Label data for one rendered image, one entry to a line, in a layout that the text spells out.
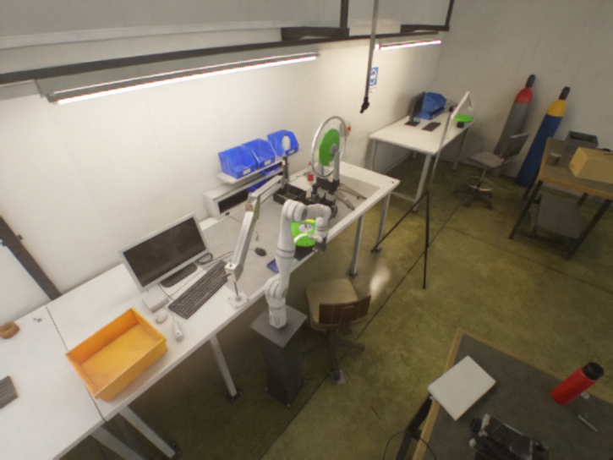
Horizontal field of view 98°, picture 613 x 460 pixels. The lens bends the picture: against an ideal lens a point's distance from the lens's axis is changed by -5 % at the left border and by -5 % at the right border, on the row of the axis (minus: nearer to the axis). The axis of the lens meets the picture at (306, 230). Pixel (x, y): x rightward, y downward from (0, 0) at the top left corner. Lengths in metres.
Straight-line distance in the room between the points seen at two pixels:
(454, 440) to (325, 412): 1.16
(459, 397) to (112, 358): 1.63
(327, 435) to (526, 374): 1.31
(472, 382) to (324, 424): 1.18
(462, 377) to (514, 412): 0.22
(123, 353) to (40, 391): 0.37
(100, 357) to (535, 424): 1.99
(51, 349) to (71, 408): 0.40
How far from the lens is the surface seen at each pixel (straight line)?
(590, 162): 3.97
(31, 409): 1.88
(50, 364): 1.97
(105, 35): 1.81
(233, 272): 1.57
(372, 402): 2.47
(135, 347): 1.78
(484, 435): 1.15
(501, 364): 1.70
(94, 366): 1.83
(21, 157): 1.98
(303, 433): 2.36
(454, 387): 1.51
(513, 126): 5.71
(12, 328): 2.23
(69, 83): 1.44
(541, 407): 1.68
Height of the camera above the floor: 2.27
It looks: 38 degrees down
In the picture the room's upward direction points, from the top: straight up
